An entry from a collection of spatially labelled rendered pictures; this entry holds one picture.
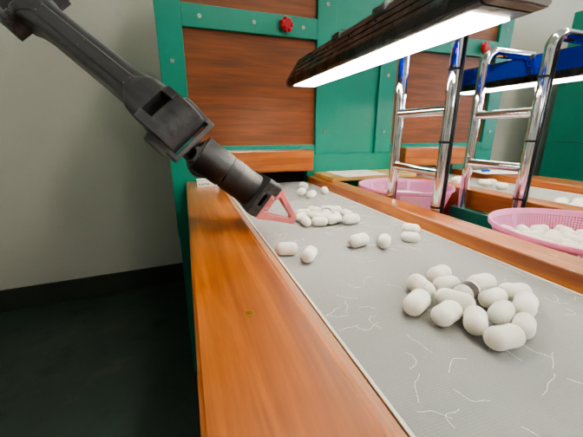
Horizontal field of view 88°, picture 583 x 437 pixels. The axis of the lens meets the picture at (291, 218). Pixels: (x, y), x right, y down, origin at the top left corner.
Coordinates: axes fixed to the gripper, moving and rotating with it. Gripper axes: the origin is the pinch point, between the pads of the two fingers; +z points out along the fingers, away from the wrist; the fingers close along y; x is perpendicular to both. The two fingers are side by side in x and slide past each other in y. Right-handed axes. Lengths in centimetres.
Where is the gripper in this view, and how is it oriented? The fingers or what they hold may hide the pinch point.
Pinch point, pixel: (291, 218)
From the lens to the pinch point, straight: 55.3
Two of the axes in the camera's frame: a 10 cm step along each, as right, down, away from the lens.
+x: -5.9, 8.1, 0.2
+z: 7.3, 5.3, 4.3
